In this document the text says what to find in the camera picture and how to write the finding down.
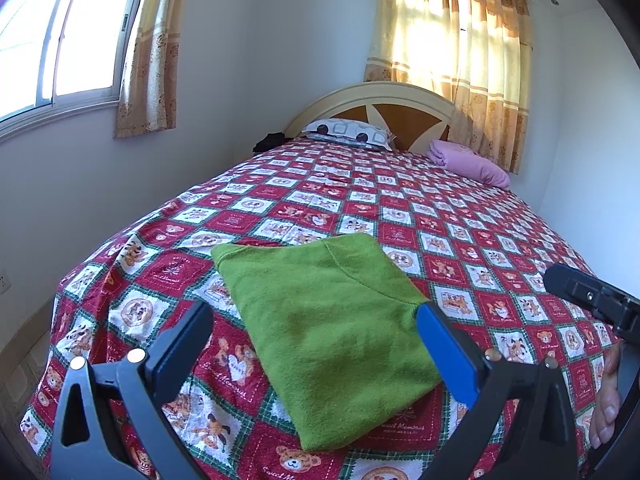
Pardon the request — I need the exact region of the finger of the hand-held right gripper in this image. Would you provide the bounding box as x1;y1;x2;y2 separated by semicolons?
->
543;263;632;328

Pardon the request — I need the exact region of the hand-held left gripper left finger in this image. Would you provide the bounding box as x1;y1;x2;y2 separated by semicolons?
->
50;301;216;480

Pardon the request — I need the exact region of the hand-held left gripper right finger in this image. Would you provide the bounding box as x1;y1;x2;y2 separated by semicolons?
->
416;302;581;480

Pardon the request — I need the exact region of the green orange striped sweater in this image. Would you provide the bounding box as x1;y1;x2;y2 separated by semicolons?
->
211;234;443;452

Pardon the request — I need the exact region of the person's right hand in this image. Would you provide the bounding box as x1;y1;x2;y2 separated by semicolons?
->
589;342;623;450

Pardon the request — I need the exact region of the pink pillow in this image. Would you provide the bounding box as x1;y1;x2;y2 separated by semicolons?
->
429;140;511;190

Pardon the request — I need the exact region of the red checkered printed bedspread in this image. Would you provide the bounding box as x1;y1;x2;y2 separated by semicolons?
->
20;137;621;480

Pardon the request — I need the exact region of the dark cloth beside bed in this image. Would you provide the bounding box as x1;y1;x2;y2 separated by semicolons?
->
252;132;287;153

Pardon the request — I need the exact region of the yellow beige curtain panel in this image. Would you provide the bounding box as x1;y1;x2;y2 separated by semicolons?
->
450;0;532;175
363;0;460;106

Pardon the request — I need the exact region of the white patterned pillow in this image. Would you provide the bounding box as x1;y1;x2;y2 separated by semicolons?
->
301;118;396;152

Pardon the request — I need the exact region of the cream and brown headboard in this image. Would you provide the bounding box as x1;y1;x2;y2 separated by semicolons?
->
283;81;456;153

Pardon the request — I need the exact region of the beige side window curtain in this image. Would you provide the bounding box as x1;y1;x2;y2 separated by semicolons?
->
114;0;193;139

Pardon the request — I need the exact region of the sliding glass window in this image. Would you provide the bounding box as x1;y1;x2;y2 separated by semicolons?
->
0;0;153;133

